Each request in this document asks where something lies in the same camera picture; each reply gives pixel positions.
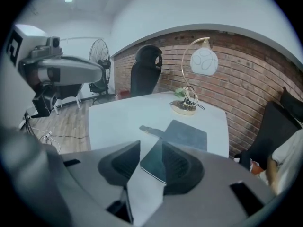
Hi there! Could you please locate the black headrest office chair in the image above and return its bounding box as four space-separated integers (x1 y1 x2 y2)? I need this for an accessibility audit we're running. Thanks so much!
233 86 303 173

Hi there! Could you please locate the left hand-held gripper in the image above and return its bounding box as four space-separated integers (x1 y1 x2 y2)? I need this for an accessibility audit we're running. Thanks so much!
3 24 107 118

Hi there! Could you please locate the white cable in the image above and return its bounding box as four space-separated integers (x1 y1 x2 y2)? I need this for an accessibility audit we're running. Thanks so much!
30 126 62 154

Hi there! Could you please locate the black standing fan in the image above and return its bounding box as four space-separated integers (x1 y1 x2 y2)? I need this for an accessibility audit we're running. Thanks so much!
88 38 112 96

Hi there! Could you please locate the black mesh office chair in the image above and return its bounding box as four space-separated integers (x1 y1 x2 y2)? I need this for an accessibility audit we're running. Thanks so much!
129 44 164 98

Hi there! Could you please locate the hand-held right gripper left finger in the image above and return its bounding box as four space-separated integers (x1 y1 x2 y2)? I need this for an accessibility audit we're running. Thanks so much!
59 140 142 224

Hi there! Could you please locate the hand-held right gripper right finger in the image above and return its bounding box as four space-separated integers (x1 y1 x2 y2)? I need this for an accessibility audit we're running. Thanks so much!
136 140 277 227

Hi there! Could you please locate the thin grey book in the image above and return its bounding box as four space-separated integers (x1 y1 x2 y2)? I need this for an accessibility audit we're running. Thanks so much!
139 119 208 184

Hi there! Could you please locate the white table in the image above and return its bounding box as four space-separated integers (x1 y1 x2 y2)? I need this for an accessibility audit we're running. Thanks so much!
88 90 230 160

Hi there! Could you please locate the white globe gold table lamp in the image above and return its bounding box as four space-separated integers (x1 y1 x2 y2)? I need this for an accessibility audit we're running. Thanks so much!
169 37 219 116

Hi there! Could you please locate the black cable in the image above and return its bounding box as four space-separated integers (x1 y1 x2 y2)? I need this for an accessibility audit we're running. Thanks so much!
51 133 90 140

